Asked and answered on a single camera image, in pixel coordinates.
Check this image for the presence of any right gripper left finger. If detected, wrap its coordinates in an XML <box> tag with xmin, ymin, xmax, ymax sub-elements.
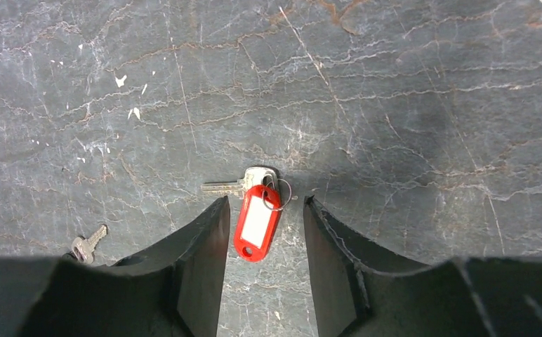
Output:
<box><xmin>0</xmin><ymin>197</ymin><xmax>230</xmax><ymax>336</ymax></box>

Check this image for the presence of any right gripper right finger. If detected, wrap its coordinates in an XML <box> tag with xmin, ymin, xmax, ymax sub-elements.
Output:
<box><xmin>303</xmin><ymin>197</ymin><xmax>542</xmax><ymax>336</ymax></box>

